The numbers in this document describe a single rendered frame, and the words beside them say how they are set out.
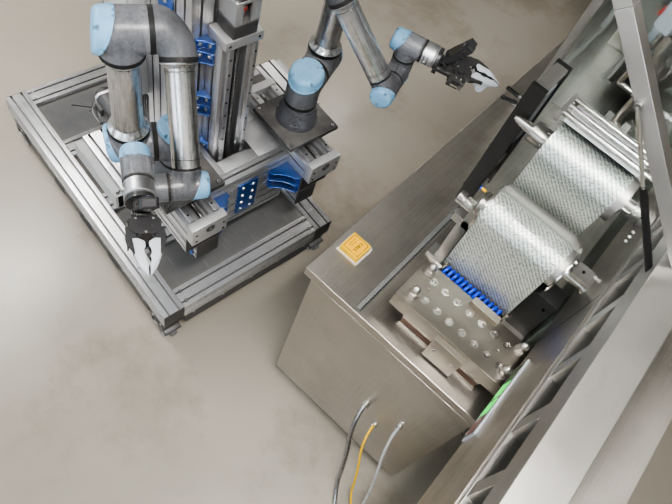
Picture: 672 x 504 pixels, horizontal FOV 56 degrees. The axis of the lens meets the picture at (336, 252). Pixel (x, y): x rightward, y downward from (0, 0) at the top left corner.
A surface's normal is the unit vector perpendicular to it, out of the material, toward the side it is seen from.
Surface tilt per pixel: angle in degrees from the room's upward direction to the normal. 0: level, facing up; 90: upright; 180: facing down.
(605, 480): 0
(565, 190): 92
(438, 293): 0
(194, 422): 0
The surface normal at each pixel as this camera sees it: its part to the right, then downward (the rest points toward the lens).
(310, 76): 0.17, -0.39
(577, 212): -0.65, 0.59
